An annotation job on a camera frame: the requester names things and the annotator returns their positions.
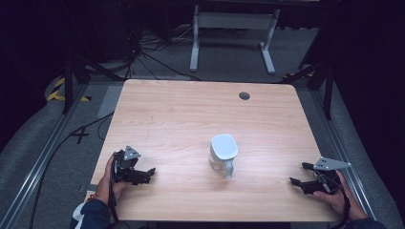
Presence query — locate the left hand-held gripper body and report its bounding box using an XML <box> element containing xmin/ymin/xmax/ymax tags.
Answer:
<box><xmin>113</xmin><ymin>145</ymin><xmax>143</xmax><ymax>185</ymax></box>

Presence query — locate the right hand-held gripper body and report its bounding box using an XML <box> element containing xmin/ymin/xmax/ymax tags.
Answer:
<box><xmin>312</xmin><ymin>156</ymin><xmax>352</xmax><ymax>196</ymax></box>

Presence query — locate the clear pitcher with white lid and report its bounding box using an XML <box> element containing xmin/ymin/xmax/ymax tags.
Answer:
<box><xmin>208</xmin><ymin>133</ymin><xmax>240</xmax><ymax>180</ymax></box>

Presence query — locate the person's right hand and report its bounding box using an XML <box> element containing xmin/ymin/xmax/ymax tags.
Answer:
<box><xmin>312</xmin><ymin>171</ymin><xmax>359</xmax><ymax>221</ymax></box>

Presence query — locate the person's left hand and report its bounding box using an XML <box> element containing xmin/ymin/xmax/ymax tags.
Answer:
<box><xmin>95</xmin><ymin>154</ymin><xmax>131</xmax><ymax>206</ymax></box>

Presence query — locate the black cross tape mark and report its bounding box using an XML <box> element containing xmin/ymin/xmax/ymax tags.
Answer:
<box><xmin>70</xmin><ymin>126</ymin><xmax>91</xmax><ymax>145</ymax></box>

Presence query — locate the black tripod stand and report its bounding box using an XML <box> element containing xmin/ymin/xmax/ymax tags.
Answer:
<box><xmin>60</xmin><ymin>52</ymin><xmax>126</xmax><ymax>115</ymax></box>
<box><xmin>280</xmin><ymin>60</ymin><xmax>336</xmax><ymax>122</ymax></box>

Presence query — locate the yellow black floor tape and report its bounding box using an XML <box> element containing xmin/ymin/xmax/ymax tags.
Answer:
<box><xmin>46</xmin><ymin>76</ymin><xmax>93</xmax><ymax>103</ymax></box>

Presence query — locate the aluminium floor rail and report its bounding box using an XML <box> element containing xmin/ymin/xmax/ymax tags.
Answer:
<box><xmin>309</xmin><ymin>89</ymin><xmax>378</xmax><ymax>221</ymax></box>
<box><xmin>0</xmin><ymin>83</ymin><xmax>89</xmax><ymax>229</ymax></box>

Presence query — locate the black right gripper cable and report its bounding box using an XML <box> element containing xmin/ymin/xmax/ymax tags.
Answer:
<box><xmin>324</xmin><ymin>174</ymin><xmax>352</xmax><ymax>229</ymax></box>

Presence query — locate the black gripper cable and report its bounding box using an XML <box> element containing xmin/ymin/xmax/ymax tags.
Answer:
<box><xmin>107</xmin><ymin>154</ymin><xmax>120</xmax><ymax>223</ymax></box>
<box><xmin>324</xmin><ymin>174</ymin><xmax>352</xmax><ymax>229</ymax></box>

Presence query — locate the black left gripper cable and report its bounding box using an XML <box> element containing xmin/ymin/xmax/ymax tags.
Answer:
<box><xmin>107</xmin><ymin>154</ymin><xmax>120</xmax><ymax>223</ymax></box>

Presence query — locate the long black floor cable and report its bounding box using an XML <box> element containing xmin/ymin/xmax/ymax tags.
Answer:
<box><xmin>28</xmin><ymin>111</ymin><xmax>116</xmax><ymax>229</ymax></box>

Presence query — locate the tangle of black floor cables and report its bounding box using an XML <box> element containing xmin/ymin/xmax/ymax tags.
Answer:
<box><xmin>123</xmin><ymin>18</ymin><xmax>203</xmax><ymax>82</ymax></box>

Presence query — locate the white metal table frame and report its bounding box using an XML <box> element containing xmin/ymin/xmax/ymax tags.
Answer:
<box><xmin>189</xmin><ymin>4</ymin><xmax>282</xmax><ymax>76</ymax></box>

